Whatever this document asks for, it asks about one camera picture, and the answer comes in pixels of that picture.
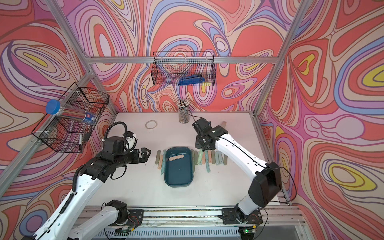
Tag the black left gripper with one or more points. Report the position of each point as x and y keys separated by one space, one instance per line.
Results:
x=137 y=159

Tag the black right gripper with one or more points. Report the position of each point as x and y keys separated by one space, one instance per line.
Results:
x=198 y=144

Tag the pink folding knife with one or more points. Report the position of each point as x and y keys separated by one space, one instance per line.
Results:
x=204 y=158
x=177 y=157
x=160 y=162
x=210 y=156

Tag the light blue folding knife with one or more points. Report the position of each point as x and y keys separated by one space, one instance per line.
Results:
x=200 y=157
x=221 y=159

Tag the olive green folding knife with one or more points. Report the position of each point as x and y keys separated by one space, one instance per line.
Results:
x=196 y=157

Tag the light blue ceramic fruit knife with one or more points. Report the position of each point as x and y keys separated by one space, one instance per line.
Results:
x=163 y=162

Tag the light blue sheathed knife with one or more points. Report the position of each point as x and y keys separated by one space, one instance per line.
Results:
x=217 y=158

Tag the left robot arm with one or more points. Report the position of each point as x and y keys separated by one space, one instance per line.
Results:
x=88 y=178

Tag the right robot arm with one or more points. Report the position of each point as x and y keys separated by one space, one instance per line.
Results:
x=266 y=177

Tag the teal plastic storage box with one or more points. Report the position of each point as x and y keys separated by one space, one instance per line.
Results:
x=179 y=173

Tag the masking tape roll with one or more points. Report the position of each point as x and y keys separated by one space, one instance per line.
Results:
x=151 y=124

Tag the pencil holder cup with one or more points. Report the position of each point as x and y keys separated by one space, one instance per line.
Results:
x=183 y=107

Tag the blue tool in basket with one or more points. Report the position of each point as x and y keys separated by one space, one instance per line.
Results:
x=191 y=80

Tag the clear bottle blue cap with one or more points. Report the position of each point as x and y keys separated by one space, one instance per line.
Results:
x=56 y=108

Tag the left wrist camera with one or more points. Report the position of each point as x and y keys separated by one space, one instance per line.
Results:
x=130 y=137

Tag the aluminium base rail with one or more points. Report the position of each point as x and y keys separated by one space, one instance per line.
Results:
x=217 y=216

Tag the black wire basket back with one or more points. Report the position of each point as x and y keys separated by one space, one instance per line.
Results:
x=169 y=66

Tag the black wire basket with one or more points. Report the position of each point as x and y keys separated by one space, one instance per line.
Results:
x=169 y=66
x=70 y=120

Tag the black wire basket left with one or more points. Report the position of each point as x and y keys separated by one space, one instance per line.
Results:
x=70 y=120

